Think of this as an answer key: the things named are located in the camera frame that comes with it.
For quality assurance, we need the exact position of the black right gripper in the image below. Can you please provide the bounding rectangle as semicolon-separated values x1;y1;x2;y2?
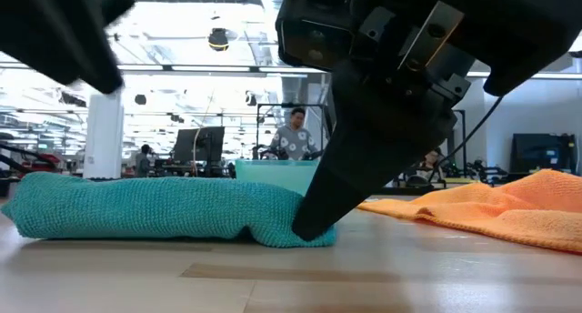
345;0;582;114

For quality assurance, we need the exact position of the orange microfiber towel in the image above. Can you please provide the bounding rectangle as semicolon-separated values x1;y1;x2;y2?
356;168;582;255

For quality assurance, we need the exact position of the teal microfiber towel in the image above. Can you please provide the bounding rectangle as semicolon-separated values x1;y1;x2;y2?
0;171;338;249

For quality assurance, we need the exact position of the teal translucent plastic basket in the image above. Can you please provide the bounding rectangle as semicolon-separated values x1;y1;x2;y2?
235;158;319;197

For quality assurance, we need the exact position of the person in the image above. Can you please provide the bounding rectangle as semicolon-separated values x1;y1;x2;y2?
421;148;446;180
135;143;154;178
268;106;319;162

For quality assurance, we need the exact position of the white square column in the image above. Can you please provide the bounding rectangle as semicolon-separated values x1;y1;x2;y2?
83;88;125;180

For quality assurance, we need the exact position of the red machine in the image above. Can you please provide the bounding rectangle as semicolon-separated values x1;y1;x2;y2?
25;152;63;174

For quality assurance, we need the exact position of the long ceiling light bar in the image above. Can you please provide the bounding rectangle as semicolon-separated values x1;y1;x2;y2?
116;63;326;76

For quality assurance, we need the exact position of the black desktop monitor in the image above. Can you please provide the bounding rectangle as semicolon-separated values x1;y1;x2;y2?
172;126;226;164

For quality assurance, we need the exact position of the black tall frame stand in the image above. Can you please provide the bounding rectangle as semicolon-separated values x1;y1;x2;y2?
256;102;328;162

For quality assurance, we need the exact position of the long black frame cable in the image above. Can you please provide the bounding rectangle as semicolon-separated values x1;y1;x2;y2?
436;96;506;168

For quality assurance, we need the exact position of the large dark wall screen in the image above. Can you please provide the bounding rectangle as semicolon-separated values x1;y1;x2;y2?
512;133;578;173

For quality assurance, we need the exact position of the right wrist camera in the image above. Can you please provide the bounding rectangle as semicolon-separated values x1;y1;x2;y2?
275;0;358;73

